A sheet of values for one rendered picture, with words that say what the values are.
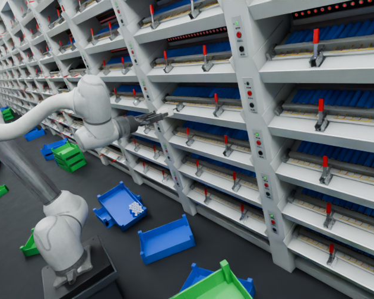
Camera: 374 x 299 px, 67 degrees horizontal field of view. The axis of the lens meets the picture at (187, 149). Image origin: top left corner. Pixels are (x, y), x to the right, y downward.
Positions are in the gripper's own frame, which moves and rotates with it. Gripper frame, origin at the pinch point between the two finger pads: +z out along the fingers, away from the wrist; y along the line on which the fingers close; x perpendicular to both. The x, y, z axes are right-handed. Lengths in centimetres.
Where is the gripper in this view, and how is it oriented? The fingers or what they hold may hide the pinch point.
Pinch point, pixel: (165, 113)
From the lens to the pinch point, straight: 133.9
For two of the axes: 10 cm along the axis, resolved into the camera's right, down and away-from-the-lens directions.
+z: 7.8, -3.4, 5.4
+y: 6.1, 1.9, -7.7
